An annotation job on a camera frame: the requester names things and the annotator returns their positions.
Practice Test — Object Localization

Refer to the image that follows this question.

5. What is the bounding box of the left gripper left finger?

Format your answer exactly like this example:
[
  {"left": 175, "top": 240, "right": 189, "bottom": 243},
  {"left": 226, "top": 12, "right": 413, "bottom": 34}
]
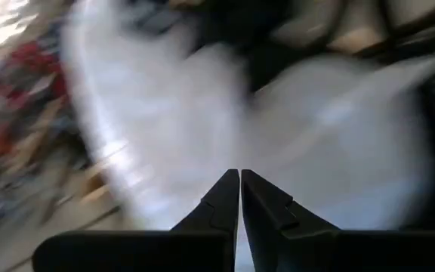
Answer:
[{"left": 32, "top": 168, "right": 241, "bottom": 272}]

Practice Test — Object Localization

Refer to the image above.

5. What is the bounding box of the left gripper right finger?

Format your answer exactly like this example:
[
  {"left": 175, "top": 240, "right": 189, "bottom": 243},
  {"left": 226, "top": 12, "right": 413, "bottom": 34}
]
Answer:
[{"left": 241, "top": 168, "right": 435, "bottom": 272}]

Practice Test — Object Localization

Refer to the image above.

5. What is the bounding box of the white plastic trash bag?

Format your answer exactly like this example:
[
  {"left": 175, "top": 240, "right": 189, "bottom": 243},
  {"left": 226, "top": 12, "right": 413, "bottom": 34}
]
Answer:
[{"left": 60, "top": 0, "right": 435, "bottom": 232}]

